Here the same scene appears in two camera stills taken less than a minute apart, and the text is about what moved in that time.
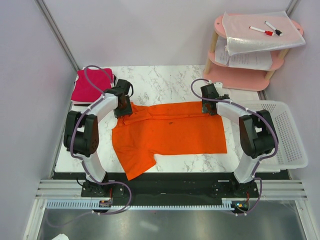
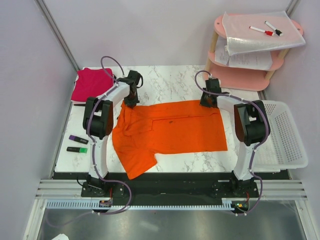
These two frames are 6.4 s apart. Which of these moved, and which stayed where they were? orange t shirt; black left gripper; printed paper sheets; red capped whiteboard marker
Moved: black left gripper
Stayed: printed paper sheets; orange t shirt; red capped whiteboard marker
